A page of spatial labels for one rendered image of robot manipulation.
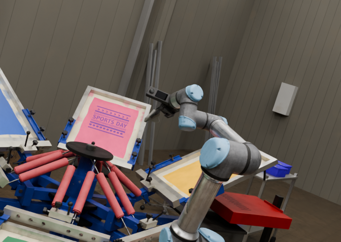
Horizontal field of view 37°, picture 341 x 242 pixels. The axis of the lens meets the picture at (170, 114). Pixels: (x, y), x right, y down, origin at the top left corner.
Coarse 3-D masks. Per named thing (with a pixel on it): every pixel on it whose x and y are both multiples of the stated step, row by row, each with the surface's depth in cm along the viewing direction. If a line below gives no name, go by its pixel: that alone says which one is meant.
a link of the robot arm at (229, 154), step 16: (208, 144) 184; (224, 144) 180; (240, 144) 185; (208, 160) 181; (224, 160) 179; (240, 160) 182; (208, 176) 183; (224, 176) 183; (192, 192) 191; (208, 192) 186; (192, 208) 190; (208, 208) 191; (176, 224) 196; (192, 224) 192; (160, 240) 200; (176, 240) 194; (192, 240) 194
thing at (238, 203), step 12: (228, 192) 422; (216, 204) 387; (228, 204) 385; (240, 204) 395; (252, 204) 407; (264, 204) 420; (228, 216) 373; (240, 216) 374; (252, 216) 380; (264, 216) 386; (276, 216) 394; (288, 228) 402
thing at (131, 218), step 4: (128, 216) 311; (124, 220) 309; (128, 220) 307; (132, 220) 307; (136, 220) 309; (128, 224) 307; (132, 224) 306; (136, 224) 305; (132, 228) 306; (140, 228) 303
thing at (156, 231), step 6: (156, 228) 306; (132, 234) 285; (138, 234) 287; (144, 234) 290; (150, 234) 293; (156, 234) 300; (126, 240) 273; (132, 240) 276; (138, 240) 282; (144, 240) 290; (150, 240) 296
